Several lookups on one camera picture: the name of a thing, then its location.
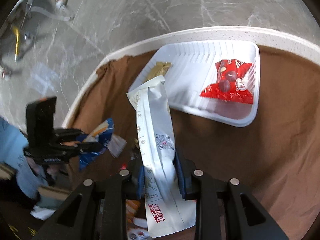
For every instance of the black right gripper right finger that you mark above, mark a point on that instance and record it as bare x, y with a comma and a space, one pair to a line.
224, 209

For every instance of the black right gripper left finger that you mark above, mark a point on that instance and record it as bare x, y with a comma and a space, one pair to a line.
96, 210

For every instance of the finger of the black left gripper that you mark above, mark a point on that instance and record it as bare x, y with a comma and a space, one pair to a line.
77, 148
68, 132

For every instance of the blue Tipo cake packet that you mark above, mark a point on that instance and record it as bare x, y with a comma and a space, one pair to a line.
107, 140

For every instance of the long white snack packet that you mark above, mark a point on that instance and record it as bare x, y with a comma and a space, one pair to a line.
166, 211

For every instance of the orange snack packet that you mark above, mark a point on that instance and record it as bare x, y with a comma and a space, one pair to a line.
132, 207

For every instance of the red white snack packet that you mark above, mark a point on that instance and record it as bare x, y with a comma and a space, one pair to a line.
138, 229

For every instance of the brown table cloth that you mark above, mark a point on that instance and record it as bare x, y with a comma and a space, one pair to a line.
276, 156

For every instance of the gold snack packet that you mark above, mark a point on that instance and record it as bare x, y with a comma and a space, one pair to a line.
159, 69

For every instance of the white plastic tray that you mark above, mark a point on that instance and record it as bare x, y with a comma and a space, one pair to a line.
193, 69

